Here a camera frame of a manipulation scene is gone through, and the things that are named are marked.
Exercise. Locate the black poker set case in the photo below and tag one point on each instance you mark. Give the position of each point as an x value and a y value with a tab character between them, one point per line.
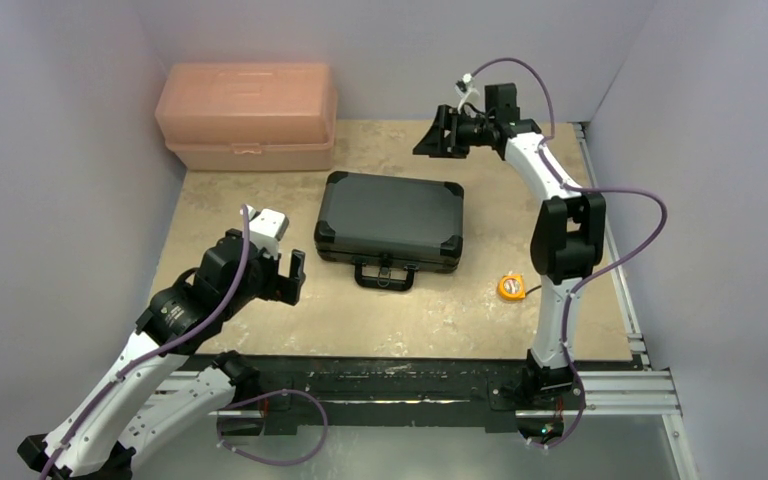
390	228

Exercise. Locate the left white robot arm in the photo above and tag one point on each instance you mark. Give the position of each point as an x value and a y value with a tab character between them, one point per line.
112	433

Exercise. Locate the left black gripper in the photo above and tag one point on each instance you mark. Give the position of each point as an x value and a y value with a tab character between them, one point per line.
282	287

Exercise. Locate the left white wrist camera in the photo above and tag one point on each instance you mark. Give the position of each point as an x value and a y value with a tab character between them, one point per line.
266	229

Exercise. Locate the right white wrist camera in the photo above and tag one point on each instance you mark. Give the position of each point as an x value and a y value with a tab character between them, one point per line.
465	90

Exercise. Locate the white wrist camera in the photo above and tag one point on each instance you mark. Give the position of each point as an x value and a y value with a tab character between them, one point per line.
266	229
465	90

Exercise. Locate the pink plastic storage box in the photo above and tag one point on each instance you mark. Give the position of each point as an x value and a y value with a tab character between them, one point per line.
250	117

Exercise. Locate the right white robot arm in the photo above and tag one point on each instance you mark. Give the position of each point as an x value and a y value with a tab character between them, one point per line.
568	237

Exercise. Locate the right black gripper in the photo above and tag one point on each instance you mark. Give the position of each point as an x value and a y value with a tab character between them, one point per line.
453	132

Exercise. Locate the yellow measuring tape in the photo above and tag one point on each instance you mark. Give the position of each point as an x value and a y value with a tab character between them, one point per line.
514	288

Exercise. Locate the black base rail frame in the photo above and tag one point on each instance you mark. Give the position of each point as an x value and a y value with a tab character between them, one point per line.
291	392

